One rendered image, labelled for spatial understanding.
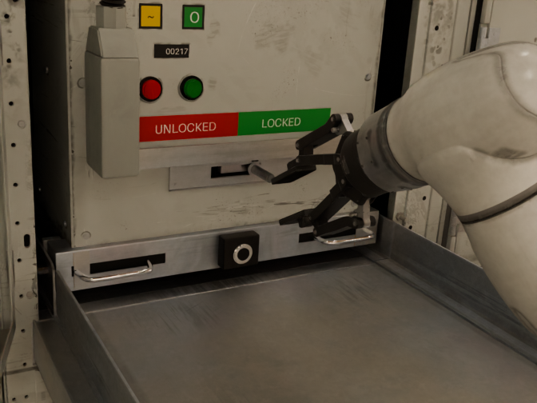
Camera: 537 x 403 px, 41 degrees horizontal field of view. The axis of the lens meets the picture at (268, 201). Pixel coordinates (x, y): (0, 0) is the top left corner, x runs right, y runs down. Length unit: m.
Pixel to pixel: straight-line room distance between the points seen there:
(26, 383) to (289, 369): 0.37
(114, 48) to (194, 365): 0.38
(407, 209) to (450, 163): 0.60
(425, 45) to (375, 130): 0.48
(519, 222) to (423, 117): 0.12
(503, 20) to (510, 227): 0.64
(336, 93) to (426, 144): 0.50
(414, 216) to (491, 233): 0.60
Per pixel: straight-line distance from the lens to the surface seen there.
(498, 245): 0.65
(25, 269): 0.97
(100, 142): 0.87
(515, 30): 1.27
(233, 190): 1.08
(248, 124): 1.06
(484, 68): 0.61
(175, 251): 1.06
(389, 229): 1.23
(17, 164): 0.92
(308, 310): 1.03
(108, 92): 0.86
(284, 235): 1.14
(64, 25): 0.96
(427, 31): 1.17
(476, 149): 0.62
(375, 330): 1.00
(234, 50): 1.03
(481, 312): 1.09
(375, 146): 0.71
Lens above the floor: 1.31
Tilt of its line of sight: 18 degrees down
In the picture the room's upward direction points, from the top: 4 degrees clockwise
